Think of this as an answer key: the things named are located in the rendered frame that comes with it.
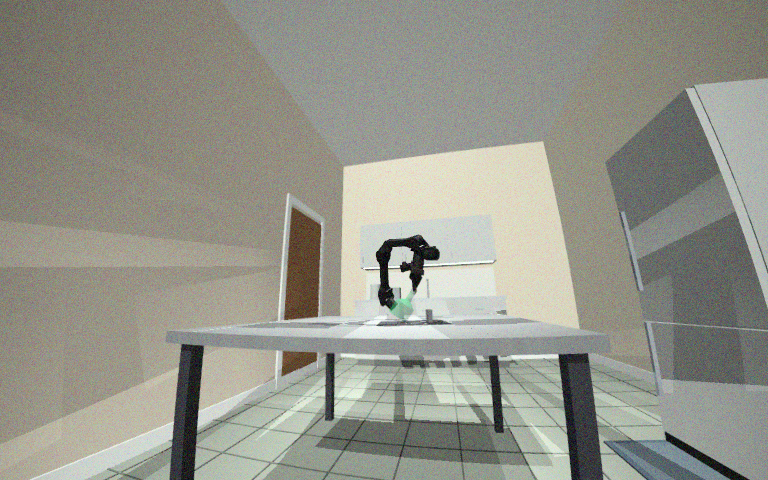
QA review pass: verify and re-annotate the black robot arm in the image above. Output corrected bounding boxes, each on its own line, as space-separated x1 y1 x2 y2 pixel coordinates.
376 235 440 309

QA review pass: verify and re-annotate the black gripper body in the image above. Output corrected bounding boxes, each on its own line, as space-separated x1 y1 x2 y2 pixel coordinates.
409 259 425 278

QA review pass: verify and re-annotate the grey mat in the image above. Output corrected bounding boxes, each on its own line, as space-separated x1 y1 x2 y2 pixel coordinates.
376 320 454 326

